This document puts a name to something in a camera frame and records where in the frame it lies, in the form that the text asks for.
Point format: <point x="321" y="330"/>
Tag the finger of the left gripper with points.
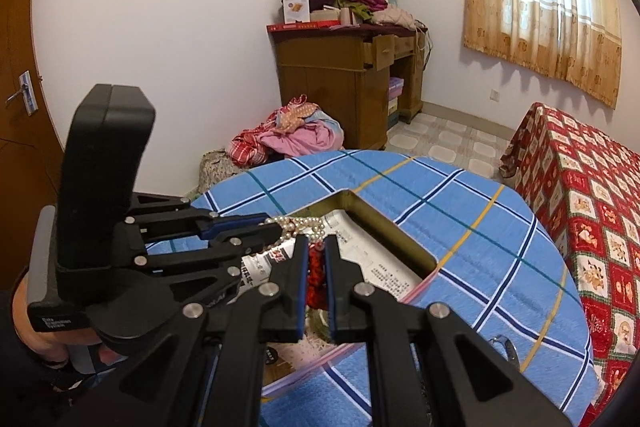
<point x="247" y="240"/>
<point x="224" y="224"/>

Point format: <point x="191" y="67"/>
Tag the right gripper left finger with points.
<point x="206" y="370"/>

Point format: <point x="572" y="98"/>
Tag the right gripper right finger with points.
<point x="428" y="367"/>

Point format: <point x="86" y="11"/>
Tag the red tassel charm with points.
<point x="316" y="284"/>

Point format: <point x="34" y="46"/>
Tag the silver metal bangle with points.
<point x="508" y="347"/>

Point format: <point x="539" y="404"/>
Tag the person's left hand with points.
<point x="53" y="346"/>

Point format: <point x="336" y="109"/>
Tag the pink metal tin box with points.
<point x="325" y="333"/>

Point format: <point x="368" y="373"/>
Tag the brown wooden door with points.
<point x="31" y="153"/>

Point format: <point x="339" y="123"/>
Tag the pink clothes pile on floor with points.
<point x="299" y="128"/>

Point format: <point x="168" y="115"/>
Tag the blue plaid tablecloth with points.
<point x="483" y="252"/>

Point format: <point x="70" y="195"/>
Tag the brown wooden desk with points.
<point x="346" y="71"/>

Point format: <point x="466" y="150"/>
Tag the purple storage box in desk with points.
<point x="395" y="87"/>

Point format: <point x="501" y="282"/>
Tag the long red flat box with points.
<point x="321" y="24"/>

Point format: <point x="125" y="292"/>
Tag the white product box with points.
<point x="296" y="11"/>

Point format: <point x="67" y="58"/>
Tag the red patchwork bed quilt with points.
<point x="584" y="189"/>

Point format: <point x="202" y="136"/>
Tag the silver door handle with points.
<point x="25" y="93"/>

